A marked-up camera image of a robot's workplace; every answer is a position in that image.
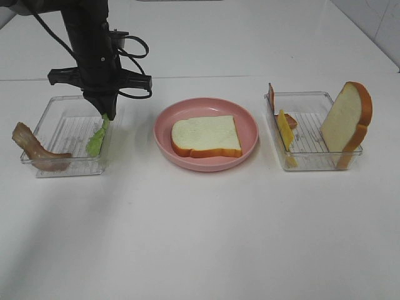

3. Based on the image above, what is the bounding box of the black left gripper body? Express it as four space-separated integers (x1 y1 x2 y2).
47 49 153 97

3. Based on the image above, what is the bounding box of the brown bacon strip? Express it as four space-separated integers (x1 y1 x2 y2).
12 122 72 172

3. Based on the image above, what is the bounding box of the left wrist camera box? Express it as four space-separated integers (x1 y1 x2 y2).
108 29 129 49

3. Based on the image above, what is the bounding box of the clear plastic tray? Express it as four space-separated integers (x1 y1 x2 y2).
264 91 363 171
20 96 121 178

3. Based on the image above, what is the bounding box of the pink round plate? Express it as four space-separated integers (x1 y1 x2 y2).
153 97 259 172

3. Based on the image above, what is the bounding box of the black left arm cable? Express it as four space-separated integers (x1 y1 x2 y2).
18 0 153 100

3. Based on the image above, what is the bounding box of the left clear plastic tray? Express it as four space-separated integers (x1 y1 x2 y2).
20 96 121 178

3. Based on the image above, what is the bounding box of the toast bread slice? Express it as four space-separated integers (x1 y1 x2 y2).
320 81 373 170
171 115 243 158

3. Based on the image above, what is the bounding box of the red ham bacon slice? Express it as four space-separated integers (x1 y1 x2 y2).
268 83 298 129

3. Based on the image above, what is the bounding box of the yellow cheese slice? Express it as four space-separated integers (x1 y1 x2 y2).
277 109 298 168

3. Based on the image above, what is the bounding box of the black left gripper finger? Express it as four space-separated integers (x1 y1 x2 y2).
101 91 118 121
83 92 107 115

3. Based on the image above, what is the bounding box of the green lettuce leaf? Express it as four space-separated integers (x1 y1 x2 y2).
86 114 110 157

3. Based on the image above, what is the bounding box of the right clear plastic tray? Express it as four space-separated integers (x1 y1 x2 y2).
264 91 363 171

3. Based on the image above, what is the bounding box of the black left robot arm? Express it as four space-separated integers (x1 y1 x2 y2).
1 1 153 120

